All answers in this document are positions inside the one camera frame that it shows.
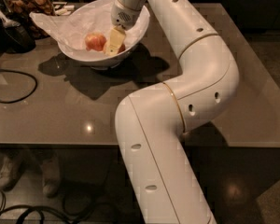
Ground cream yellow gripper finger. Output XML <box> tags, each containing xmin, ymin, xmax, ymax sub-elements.
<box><xmin>104</xmin><ymin>26</ymin><xmax>126</xmax><ymax>56</ymax></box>

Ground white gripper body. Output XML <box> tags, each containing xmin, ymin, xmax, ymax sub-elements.
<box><xmin>111</xmin><ymin>0</ymin><xmax>143</xmax><ymax>30</ymax></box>

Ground red apple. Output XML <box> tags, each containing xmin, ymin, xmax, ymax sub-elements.
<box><xmin>84</xmin><ymin>33</ymin><xmax>106</xmax><ymax>51</ymax></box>
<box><xmin>103</xmin><ymin>42</ymin><xmax>126</xmax><ymax>56</ymax></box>

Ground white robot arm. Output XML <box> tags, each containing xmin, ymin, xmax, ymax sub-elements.
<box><xmin>111</xmin><ymin>0</ymin><xmax>239</xmax><ymax>224</ymax></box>

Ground white tilted bowl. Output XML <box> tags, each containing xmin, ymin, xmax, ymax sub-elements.
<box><xmin>58</xmin><ymin>0</ymin><xmax>150</xmax><ymax>69</ymax></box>

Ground small white items behind bowl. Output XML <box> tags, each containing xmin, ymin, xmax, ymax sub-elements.
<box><xmin>53</xmin><ymin>2</ymin><xmax>75</xmax><ymax>16</ymax></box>

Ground white paper liner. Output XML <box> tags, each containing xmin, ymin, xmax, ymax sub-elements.
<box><xmin>30</xmin><ymin>0</ymin><xmax>150</xmax><ymax>65</ymax></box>

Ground black round appliance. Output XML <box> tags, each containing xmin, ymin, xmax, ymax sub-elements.
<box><xmin>0</xmin><ymin>0</ymin><xmax>37</xmax><ymax>54</ymax></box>

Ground glass jar of snacks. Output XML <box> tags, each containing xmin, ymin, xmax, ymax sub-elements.
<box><xmin>4</xmin><ymin>0</ymin><xmax>55</xmax><ymax>39</ymax></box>

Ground right white shoe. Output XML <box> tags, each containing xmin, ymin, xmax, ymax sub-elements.
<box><xmin>41</xmin><ymin>155</ymin><xmax>61</xmax><ymax>198</ymax></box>

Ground white shoe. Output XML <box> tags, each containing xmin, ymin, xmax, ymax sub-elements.
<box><xmin>0</xmin><ymin>155</ymin><xmax>22</xmax><ymax>191</ymax></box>
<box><xmin>41</xmin><ymin>155</ymin><xmax>61</xmax><ymax>198</ymax></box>

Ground left white shoe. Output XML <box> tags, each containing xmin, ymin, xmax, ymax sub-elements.
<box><xmin>0</xmin><ymin>155</ymin><xmax>22</xmax><ymax>191</ymax></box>

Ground black cable on table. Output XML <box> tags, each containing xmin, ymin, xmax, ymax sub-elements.
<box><xmin>0</xmin><ymin>68</ymin><xmax>39</xmax><ymax>105</ymax></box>

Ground black cables on floor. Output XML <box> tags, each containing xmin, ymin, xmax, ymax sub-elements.
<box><xmin>0</xmin><ymin>152</ymin><xmax>120</xmax><ymax>224</ymax></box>

